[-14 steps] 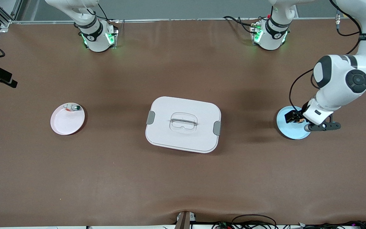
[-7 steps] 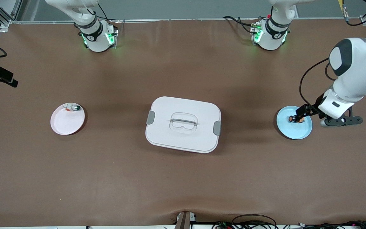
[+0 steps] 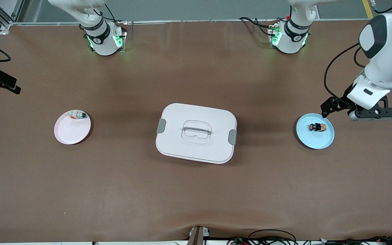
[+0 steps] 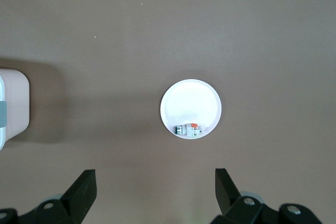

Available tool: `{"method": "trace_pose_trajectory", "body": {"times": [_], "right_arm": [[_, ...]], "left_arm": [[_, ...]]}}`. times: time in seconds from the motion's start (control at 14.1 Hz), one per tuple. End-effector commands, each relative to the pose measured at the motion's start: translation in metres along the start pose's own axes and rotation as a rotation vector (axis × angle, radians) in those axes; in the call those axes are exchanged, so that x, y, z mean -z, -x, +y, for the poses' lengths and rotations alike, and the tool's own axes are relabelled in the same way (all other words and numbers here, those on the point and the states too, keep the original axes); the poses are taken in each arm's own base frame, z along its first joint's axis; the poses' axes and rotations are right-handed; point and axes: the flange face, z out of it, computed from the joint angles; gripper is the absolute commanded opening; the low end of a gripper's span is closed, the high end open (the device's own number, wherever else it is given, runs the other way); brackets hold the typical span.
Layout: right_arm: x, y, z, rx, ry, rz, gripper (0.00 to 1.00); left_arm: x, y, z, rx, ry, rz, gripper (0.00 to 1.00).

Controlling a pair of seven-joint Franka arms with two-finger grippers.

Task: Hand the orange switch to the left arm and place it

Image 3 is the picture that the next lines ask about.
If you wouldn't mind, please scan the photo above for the white lidded storage box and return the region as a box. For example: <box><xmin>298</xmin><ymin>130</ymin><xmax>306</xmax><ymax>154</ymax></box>
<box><xmin>156</xmin><ymin>103</ymin><xmax>238</xmax><ymax>165</ymax></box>

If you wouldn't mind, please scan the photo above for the light blue round plate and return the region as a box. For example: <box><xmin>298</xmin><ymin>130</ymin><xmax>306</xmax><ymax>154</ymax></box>
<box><xmin>296</xmin><ymin>113</ymin><xmax>335</xmax><ymax>150</ymax></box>

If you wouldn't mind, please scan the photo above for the pale pink round plate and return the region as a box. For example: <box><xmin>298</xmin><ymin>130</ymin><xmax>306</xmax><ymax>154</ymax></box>
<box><xmin>54</xmin><ymin>110</ymin><xmax>92</xmax><ymax>145</ymax></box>

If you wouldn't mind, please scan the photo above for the black arm base cable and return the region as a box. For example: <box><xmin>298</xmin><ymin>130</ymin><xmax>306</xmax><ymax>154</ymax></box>
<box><xmin>104</xmin><ymin>3</ymin><xmax>129</xmax><ymax>25</ymax></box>
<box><xmin>239</xmin><ymin>16</ymin><xmax>279</xmax><ymax>36</ymax></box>

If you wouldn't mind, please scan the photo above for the black cable tangle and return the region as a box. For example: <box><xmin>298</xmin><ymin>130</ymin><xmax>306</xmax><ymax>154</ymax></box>
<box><xmin>226</xmin><ymin>229</ymin><xmax>392</xmax><ymax>245</ymax></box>

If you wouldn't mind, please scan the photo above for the silver table edge rail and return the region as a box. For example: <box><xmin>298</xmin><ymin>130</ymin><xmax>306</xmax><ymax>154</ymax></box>
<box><xmin>0</xmin><ymin>18</ymin><xmax>370</xmax><ymax>27</ymax></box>

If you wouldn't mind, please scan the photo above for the camera stand post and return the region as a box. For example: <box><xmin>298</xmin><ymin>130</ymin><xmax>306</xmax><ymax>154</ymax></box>
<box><xmin>186</xmin><ymin>226</ymin><xmax>211</xmax><ymax>245</ymax></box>

